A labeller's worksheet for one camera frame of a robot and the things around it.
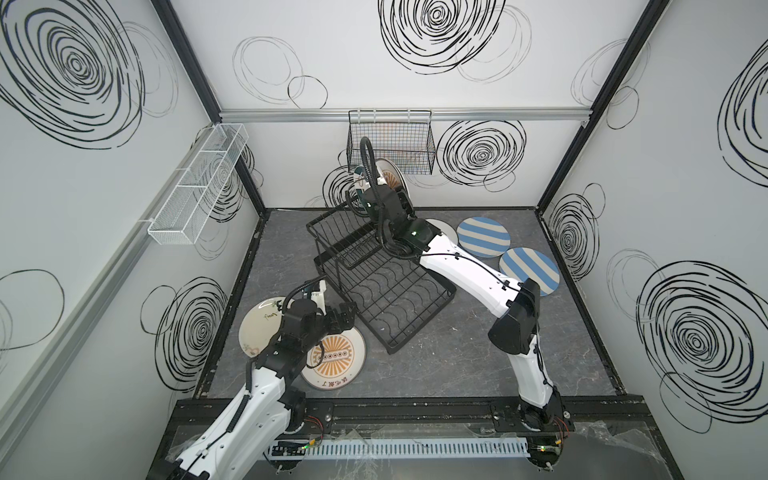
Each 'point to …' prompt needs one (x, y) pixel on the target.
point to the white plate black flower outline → (447, 230)
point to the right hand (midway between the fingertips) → (395, 186)
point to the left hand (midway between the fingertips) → (343, 306)
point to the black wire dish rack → (394, 296)
